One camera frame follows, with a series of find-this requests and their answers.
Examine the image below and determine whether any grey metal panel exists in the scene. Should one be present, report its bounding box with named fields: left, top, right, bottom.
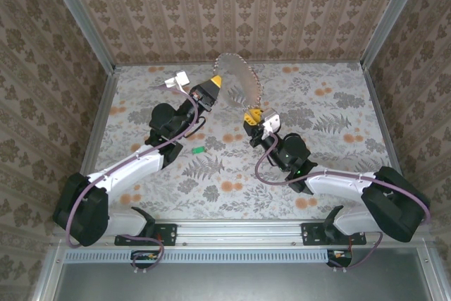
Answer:
left=56, top=248, right=434, bottom=301

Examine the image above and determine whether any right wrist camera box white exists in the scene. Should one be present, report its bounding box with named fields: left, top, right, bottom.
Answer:
left=261, top=109, right=282, bottom=135

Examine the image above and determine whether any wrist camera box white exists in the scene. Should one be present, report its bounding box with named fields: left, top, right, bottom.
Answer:
left=162, top=70, right=191, bottom=91
left=261, top=109, right=282, bottom=135

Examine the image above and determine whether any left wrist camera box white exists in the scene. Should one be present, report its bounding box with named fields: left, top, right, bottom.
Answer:
left=162, top=70, right=191, bottom=91

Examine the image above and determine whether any aluminium table side rail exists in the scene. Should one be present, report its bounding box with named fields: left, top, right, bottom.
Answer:
left=79, top=66, right=121, bottom=180
left=359, top=62, right=402, bottom=175

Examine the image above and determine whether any thin aluminium table rail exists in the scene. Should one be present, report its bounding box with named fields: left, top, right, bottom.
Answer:
left=114, top=61, right=364, bottom=68

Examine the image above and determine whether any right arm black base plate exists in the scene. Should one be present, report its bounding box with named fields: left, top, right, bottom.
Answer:
left=300, top=222, right=367, bottom=247

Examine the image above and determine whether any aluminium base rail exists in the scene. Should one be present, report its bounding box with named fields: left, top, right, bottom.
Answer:
left=52, top=219, right=429, bottom=247

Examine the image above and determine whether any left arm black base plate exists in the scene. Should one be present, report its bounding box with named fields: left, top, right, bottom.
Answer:
left=114, top=222, right=178, bottom=247

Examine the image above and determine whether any slotted grey cable duct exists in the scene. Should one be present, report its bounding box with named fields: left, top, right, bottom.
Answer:
left=64, top=248, right=353, bottom=264

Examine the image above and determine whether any aluminium frame post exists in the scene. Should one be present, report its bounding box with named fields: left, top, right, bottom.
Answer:
left=359, top=0, right=430, bottom=69
left=39, top=0, right=118, bottom=71

